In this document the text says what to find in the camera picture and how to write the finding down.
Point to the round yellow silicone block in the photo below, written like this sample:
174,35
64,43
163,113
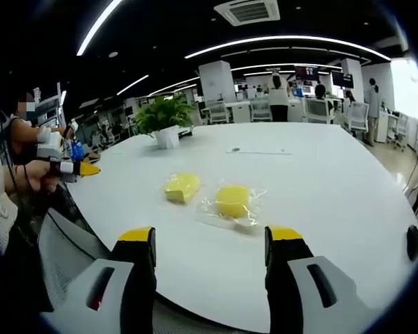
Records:
232,202

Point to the green potted plant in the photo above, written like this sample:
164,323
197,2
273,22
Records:
163,113

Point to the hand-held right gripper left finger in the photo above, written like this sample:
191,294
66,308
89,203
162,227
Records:
104,299

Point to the white plant pot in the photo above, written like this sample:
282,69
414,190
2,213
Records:
167,138

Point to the round yellow sponge in plastic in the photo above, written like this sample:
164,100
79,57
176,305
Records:
256,215

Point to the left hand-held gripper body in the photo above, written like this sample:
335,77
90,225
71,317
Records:
48,148

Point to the person's left hand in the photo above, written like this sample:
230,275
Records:
35,177

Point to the wall display screen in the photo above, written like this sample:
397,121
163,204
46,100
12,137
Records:
347,80
306,73

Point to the ceiling air conditioner vent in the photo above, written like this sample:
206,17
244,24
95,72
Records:
247,12

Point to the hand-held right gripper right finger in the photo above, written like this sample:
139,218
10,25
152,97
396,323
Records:
299,299

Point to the white mesh office chair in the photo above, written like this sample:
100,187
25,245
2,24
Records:
217,112
358,116
316,111
64,250

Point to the blue bag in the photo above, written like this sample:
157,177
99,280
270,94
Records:
77,151

